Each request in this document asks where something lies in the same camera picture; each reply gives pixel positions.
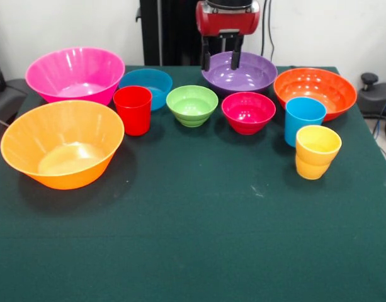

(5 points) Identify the black hanging cable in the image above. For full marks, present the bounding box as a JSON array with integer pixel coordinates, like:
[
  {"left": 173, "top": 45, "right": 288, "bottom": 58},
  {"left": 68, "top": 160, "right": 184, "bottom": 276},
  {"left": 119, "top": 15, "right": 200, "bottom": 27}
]
[{"left": 261, "top": 0, "right": 277, "bottom": 62}]

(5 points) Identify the dark green tablecloth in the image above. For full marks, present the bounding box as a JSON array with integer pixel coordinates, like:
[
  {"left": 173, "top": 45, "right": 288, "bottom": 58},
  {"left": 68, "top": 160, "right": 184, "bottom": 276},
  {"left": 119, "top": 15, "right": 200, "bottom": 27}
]
[{"left": 0, "top": 65, "right": 386, "bottom": 302}]

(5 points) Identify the purple bowl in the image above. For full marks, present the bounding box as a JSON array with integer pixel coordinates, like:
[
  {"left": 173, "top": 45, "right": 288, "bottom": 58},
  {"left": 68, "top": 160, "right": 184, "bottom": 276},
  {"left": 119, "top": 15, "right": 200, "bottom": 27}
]
[{"left": 201, "top": 51, "right": 278, "bottom": 98}]

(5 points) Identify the blue bowl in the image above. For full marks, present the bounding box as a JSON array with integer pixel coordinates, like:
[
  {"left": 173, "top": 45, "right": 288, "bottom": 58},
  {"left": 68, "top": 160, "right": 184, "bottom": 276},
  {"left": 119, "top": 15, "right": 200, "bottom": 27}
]
[{"left": 118, "top": 68, "right": 174, "bottom": 111}]

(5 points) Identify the red cup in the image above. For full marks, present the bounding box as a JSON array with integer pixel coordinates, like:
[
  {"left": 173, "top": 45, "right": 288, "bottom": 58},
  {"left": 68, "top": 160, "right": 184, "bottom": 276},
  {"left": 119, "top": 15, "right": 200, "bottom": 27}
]
[{"left": 112, "top": 85, "right": 153, "bottom": 137}]

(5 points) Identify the yellow cup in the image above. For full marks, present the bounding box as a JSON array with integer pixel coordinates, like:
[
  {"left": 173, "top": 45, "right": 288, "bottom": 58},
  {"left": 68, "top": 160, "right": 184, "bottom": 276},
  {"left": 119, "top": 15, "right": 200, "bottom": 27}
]
[{"left": 295, "top": 125, "right": 343, "bottom": 181}]

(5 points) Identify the small crimson bowl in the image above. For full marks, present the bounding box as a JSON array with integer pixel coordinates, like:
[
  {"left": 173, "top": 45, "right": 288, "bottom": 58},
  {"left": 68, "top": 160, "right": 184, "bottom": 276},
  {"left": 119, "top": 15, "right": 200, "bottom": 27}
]
[{"left": 220, "top": 91, "right": 277, "bottom": 136}]

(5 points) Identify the large orange bowl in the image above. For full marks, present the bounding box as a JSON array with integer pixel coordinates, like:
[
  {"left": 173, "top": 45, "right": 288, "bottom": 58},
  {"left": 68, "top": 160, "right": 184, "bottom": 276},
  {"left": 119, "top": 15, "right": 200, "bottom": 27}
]
[{"left": 0, "top": 99, "right": 126, "bottom": 191}]

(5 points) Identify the black pedestal foot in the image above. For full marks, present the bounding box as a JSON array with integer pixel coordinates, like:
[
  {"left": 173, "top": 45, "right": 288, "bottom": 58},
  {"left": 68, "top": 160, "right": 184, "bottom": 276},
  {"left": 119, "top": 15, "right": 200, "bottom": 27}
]
[
  {"left": 0, "top": 78, "right": 30, "bottom": 126},
  {"left": 357, "top": 72, "right": 386, "bottom": 118}
]

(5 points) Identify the red-orange bowl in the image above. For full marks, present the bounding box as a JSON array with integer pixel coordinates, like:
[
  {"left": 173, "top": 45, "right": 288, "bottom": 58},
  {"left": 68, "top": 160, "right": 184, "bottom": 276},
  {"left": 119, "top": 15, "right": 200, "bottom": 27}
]
[{"left": 273, "top": 67, "right": 358, "bottom": 123}]

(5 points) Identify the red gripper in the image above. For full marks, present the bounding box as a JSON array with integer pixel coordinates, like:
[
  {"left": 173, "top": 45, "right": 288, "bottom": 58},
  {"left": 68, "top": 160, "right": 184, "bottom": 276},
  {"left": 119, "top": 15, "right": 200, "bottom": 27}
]
[{"left": 195, "top": 1, "right": 261, "bottom": 72}]

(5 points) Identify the blue cup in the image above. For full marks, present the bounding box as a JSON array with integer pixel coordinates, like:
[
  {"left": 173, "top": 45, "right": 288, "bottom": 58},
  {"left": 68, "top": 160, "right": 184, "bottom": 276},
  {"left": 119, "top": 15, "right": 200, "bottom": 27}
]
[{"left": 284, "top": 96, "right": 327, "bottom": 148}]

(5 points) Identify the blue cable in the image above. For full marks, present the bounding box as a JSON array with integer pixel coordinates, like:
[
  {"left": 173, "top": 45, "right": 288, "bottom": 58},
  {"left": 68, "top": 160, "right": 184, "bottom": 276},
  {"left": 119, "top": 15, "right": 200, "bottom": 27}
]
[{"left": 372, "top": 87, "right": 386, "bottom": 139}]

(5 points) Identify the green bowl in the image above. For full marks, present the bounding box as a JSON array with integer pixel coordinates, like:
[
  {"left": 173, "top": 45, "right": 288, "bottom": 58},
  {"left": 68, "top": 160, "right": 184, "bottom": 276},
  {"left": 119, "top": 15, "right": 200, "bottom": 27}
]
[{"left": 165, "top": 84, "right": 219, "bottom": 128}]

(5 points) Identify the large pink bowl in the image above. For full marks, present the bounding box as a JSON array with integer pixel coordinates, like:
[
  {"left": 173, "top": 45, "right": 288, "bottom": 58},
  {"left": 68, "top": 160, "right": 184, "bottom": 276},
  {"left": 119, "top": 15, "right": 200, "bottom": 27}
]
[{"left": 25, "top": 46, "right": 127, "bottom": 107}]

